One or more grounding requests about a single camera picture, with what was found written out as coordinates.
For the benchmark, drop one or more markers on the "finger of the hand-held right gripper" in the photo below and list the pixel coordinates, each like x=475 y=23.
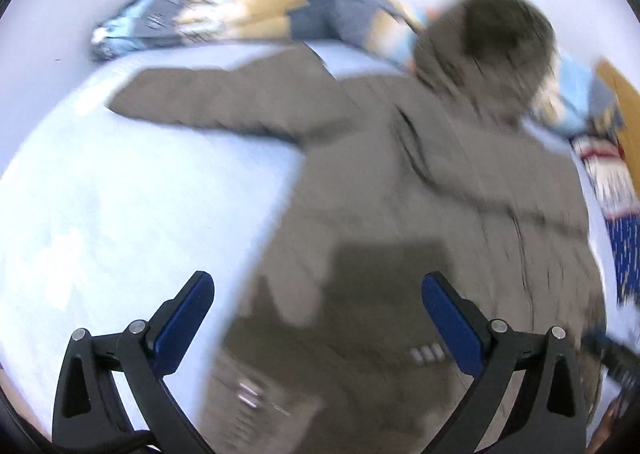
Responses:
x=612 y=351

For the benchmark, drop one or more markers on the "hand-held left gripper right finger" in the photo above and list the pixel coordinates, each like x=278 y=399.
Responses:
x=452 y=319

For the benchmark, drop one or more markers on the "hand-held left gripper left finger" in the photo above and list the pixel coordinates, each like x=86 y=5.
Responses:
x=185 y=324

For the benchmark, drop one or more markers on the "olive brown hooded jacket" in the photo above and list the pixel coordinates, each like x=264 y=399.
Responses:
x=400 y=184

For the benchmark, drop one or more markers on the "star printed blue pillow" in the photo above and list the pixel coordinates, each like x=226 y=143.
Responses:
x=625 y=244

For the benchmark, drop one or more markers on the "light blue bed sheet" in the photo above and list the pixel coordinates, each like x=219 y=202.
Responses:
x=125 y=184

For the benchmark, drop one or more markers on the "wooden headboard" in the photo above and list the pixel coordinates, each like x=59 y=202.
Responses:
x=627 y=89

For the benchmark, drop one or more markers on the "patchwork printed quilt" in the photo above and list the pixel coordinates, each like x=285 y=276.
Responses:
x=225 y=9

